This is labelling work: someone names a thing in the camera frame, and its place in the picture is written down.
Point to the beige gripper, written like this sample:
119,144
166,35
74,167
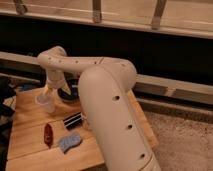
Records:
55,79

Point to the dark blue bowl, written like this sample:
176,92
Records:
73,85

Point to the wooden table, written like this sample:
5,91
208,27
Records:
27,149

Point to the red oblong object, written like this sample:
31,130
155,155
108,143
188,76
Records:
48,135

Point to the white ceramic cup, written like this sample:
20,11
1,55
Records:
46,102

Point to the blue sponge cloth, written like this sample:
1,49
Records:
69,142

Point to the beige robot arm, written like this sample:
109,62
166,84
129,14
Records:
102,88

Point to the black white striped box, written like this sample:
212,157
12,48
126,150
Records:
72,121

